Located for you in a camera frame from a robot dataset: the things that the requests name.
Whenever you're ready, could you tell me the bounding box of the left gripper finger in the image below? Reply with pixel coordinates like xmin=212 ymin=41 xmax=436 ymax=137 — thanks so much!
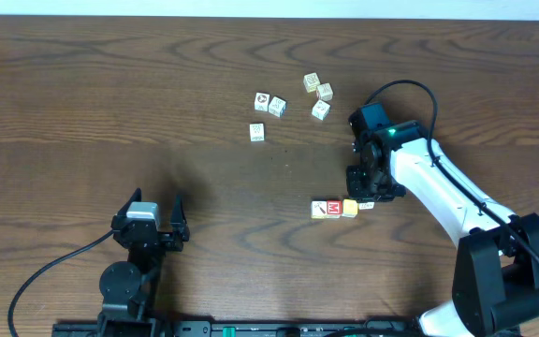
xmin=117 ymin=188 xmax=141 ymax=216
xmin=170 ymin=195 xmax=186 ymax=230

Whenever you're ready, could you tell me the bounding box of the green number seven block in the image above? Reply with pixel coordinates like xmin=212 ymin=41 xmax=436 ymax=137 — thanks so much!
xmin=358 ymin=202 xmax=374 ymax=210

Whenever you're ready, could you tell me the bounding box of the yellow top wooden block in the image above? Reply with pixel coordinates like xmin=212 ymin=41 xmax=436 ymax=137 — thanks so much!
xmin=342 ymin=198 xmax=358 ymax=218

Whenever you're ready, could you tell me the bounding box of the red letter M block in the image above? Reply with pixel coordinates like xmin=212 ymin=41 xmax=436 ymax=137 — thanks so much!
xmin=327 ymin=200 xmax=342 ymax=219

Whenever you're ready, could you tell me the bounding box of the hammer picture yellow block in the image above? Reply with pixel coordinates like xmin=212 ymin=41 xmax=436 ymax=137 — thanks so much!
xmin=311 ymin=200 xmax=328 ymax=219

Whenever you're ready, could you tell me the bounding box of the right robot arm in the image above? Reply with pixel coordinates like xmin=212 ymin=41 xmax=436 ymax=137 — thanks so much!
xmin=346 ymin=117 xmax=539 ymax=336

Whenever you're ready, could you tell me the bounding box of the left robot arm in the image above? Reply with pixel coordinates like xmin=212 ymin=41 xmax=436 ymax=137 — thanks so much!
xmin=95 ymin=189 xmax=190 ymax=336

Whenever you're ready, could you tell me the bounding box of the white block centre right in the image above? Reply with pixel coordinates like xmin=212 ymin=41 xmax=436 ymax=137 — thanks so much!
xmin=312 ymin=99 xmax=331 ymax=121

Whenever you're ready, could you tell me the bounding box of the tan block red side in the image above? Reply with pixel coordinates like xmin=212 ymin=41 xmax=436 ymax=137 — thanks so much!
xmin=315 ymin=83 xmax=334 ymax=101

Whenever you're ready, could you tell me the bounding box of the tan block yellow side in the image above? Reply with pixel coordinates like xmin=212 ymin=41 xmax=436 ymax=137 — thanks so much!
xmin=303 ymin=72 xmax=321 ymax=93

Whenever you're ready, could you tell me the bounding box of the umbrella blue edged block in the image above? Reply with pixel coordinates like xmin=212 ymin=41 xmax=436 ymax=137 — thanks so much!
xmin=268 ymin=96 xmax=287 ymax=118

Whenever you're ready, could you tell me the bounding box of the white block lower left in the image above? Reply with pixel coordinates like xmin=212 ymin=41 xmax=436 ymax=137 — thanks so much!
xmin=249 ymin=123 xmax=265 ymax=142

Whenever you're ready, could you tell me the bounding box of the ball picture white block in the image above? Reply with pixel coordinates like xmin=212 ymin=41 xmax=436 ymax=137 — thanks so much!
xmin=254 ymin=93 xmax=270 ymax=111

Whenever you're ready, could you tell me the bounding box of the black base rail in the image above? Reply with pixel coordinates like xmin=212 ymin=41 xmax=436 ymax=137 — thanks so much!
xmin=51 ymin=320 xmax=423 ymax=337

